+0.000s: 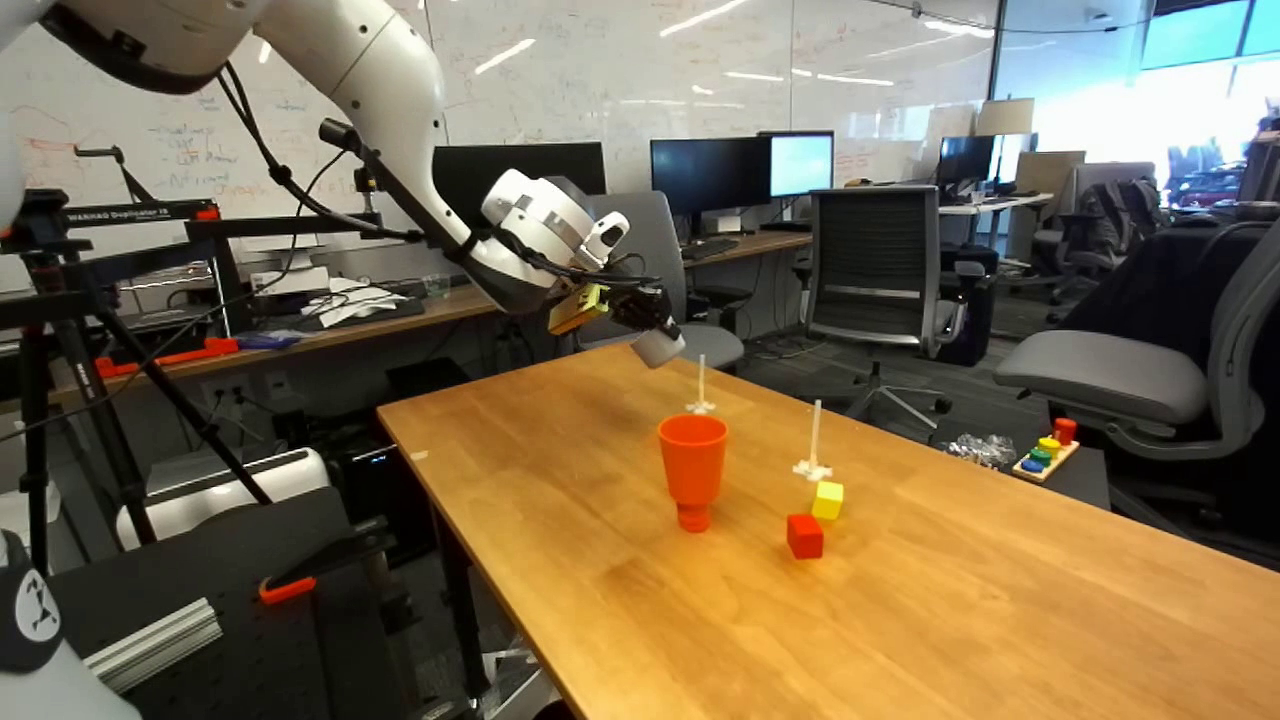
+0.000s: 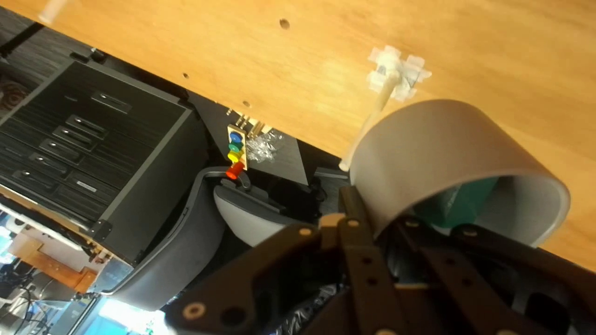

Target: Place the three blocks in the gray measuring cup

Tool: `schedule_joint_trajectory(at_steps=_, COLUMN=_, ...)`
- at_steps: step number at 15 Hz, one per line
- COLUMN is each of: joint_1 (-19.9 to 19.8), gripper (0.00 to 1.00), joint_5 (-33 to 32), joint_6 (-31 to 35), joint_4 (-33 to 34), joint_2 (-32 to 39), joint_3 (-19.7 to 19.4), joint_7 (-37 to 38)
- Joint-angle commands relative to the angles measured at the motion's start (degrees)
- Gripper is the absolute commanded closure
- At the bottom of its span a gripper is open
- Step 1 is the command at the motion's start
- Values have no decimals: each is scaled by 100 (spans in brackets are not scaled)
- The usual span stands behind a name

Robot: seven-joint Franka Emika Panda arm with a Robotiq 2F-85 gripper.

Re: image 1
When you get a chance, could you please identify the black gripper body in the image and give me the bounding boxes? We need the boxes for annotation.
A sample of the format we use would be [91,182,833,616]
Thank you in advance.
[602,276,681,337]

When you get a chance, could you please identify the gray measuring cup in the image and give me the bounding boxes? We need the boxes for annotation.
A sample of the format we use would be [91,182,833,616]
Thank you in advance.
[626,330,692,373]

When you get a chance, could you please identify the yellow block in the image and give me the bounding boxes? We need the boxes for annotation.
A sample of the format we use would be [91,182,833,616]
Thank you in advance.
[807,475,846,523]

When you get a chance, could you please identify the orange plastic cup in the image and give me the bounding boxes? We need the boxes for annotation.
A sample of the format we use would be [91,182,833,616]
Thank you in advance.
[652,412,737,536]

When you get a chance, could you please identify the long wooden desk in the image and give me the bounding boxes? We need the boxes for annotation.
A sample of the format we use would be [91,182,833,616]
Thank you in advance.
[53,228,820,406]

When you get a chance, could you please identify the lit computer monitor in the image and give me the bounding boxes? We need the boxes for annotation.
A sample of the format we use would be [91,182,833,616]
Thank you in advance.
[762,126,838,202]

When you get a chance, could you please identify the black mesh office chair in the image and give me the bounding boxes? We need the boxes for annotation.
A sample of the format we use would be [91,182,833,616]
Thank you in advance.
[803,182,998,430]

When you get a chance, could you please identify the red block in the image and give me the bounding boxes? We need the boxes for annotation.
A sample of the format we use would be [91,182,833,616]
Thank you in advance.
[781,509,828,563]

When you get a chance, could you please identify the white paper pile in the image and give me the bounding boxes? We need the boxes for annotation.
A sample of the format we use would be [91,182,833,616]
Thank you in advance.
[253,263,411,337]

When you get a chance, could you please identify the clear plastic bag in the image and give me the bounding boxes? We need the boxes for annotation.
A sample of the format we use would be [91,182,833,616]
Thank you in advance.
[949,429,1021,473]

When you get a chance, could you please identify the dark background monitor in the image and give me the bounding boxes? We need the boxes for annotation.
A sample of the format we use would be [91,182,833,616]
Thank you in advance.
[930,131,998,202]

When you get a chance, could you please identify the wooden background desk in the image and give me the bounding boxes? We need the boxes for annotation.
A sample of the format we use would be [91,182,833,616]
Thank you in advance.
[930,189,1061,228]

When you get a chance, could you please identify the colourful stacking toy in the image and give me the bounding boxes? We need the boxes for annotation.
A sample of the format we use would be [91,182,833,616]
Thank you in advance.
[1006,412,1084,485]

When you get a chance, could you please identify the beige lamp shade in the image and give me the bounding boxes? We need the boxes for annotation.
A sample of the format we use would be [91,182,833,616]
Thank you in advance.
[976,93,1041,138]

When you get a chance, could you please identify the silver monitor back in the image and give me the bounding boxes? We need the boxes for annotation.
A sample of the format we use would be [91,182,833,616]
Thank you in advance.
[1011,148,1086,202]

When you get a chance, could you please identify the white foam roll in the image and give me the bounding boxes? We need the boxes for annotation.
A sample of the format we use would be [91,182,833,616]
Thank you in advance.
[106,442,334,555]

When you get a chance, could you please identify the dark background office chair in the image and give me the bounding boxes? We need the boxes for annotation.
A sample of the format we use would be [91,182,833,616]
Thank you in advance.
[1052,159,1168,289]

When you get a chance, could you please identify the red orange bar clamp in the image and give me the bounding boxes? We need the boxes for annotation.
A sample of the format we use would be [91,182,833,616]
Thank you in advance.
[86,330,246,391]

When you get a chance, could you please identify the black cart platform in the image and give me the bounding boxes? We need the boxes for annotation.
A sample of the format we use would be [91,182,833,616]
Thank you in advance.
[53,485,451,720]

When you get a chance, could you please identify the gray metal tube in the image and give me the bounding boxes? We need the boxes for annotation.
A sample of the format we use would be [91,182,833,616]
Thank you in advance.
[77,590,226,697]

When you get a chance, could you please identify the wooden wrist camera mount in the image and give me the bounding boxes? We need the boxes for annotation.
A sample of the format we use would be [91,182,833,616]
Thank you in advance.
[545,278,611,339]

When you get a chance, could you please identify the thin black camera cable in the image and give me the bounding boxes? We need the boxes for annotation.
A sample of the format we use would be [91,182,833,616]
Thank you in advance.
[253,144,353,299]

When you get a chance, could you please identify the black stereo camera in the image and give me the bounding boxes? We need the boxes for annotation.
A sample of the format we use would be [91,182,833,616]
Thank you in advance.
[316,111,390,197]

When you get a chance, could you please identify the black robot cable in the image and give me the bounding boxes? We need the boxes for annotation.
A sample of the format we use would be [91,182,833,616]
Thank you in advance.
[212,54,648,319]

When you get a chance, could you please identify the black clamp orange handle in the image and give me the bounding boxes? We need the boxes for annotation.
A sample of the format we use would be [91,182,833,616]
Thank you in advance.
[254,515,419,720]

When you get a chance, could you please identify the black camera tripod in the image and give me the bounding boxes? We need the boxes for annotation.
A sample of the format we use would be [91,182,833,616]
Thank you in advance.
[0,182,278,579]

